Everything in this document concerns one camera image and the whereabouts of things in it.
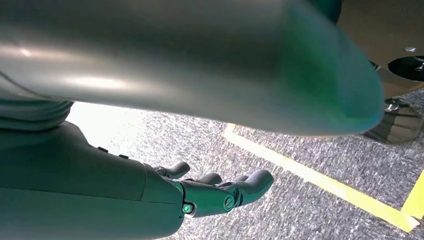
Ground yellow tape square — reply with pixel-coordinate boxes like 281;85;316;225
223;123;424;233

